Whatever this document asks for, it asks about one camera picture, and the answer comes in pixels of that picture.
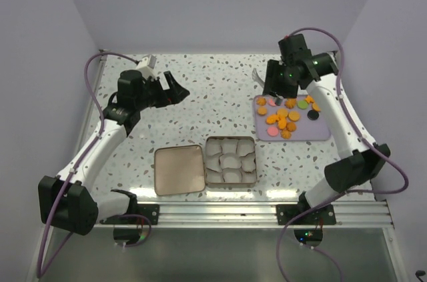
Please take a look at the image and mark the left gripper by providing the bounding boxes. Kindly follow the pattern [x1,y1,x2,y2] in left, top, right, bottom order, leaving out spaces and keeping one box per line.
[135,71,189,111]

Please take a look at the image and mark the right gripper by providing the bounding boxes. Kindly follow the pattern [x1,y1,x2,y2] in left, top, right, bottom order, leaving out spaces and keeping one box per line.
[262,59,299,99]

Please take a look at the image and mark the metal tongs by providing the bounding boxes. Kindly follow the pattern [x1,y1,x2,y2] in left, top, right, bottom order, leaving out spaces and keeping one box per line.
[252,68,283,105]

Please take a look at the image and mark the orange round cookie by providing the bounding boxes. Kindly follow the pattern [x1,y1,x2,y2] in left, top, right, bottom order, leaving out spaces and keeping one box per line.
[277,108,288,118]
[288,111,300,121]

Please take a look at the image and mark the orange fish cookie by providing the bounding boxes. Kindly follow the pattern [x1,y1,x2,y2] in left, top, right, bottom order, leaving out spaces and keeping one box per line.
[277,117,288,130]
[266,114,281,125]

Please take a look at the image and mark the pink round cookie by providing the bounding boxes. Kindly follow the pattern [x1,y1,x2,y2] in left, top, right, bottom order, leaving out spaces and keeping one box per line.
[267,127,279,137]

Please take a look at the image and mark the small orange flower cookie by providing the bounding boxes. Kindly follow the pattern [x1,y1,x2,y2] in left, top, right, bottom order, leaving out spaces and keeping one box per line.
[281,130,292,139]

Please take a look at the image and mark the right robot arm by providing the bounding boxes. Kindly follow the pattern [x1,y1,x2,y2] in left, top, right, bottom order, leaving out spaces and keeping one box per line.
[263,34,390,224]

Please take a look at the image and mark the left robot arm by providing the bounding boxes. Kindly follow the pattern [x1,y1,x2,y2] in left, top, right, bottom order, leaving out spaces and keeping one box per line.
[38,70,190,235]

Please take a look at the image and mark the green round cookie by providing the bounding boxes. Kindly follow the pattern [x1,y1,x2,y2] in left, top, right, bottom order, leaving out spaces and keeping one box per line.
[297,100,309,110]

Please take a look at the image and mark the lilac tray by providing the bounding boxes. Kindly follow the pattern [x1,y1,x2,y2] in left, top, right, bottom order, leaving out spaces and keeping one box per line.
[253,95,331,142]

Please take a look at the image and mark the black round cookie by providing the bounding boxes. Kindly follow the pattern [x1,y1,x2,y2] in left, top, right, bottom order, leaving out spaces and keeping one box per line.
[307,109,320,121]

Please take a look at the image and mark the gold tin lid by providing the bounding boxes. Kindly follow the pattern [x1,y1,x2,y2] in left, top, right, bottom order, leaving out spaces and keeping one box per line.
[154,145,205,196]

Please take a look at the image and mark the gold cookie tin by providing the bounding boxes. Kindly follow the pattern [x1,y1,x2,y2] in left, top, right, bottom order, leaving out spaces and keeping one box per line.
[205,136,258,189]

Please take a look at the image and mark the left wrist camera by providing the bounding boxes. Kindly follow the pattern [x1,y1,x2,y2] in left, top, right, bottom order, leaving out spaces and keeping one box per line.
[136,55,157,79]

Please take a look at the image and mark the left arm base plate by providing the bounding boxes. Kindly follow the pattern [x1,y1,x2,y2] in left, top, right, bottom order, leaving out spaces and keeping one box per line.
[112,204,160,225]

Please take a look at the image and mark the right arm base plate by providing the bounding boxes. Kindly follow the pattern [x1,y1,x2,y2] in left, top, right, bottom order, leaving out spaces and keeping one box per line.
[276,204,337,225]

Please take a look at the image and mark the aluminium rail frame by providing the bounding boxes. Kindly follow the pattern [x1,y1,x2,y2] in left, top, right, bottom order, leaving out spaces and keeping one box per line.
[151,201,394,229]

